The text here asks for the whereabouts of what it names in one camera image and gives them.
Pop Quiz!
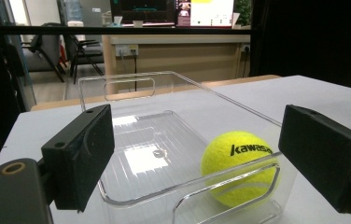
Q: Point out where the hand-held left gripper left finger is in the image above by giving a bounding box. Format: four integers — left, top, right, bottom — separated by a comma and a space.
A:
41, 104, 116, 213

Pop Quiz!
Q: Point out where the black chair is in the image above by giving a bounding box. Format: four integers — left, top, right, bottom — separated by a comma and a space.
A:
63, 32, 105, 85

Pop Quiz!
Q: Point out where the dark computer monitor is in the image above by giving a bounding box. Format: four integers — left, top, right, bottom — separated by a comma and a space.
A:
109, 0, 177, 24

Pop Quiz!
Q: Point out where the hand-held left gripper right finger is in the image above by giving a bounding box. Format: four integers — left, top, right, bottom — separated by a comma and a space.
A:
277, 104, 351, 215

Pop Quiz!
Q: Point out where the black hanging cable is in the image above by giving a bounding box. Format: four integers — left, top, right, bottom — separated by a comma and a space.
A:
132, 50, 139, 92

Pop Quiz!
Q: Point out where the light wooden desk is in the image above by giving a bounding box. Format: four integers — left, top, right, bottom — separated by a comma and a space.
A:
101, 33, 252, 95

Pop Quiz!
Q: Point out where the clear plastic tray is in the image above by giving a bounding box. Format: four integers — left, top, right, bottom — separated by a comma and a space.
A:
77, 71, 298, 224

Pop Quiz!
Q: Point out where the bright computer monitor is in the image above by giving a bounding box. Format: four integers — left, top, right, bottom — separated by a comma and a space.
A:
176, 0, 235, 29

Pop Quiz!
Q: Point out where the white wall socket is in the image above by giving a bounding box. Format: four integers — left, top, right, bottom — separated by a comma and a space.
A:
115, 44, 140, 58

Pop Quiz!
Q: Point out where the light wooden table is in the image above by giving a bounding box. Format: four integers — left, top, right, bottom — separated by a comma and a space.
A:
30, 74, 282, 112

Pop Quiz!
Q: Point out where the yellow tennis ball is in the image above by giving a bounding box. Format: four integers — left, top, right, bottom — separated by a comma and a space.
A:
200, 131, 281, 208

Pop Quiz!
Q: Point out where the green plant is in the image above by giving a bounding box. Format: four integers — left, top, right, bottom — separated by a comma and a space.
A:
233, 0, 253, 28

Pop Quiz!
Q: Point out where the grey chair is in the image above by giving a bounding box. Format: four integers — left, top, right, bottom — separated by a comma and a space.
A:
20, 21, 66, 84

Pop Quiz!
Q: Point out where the black horizontal bar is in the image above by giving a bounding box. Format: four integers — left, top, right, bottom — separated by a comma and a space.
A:
0, 24, 253, 36

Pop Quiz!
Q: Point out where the white board table cover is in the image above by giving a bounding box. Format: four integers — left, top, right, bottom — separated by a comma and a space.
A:
0, 75, 351, 224

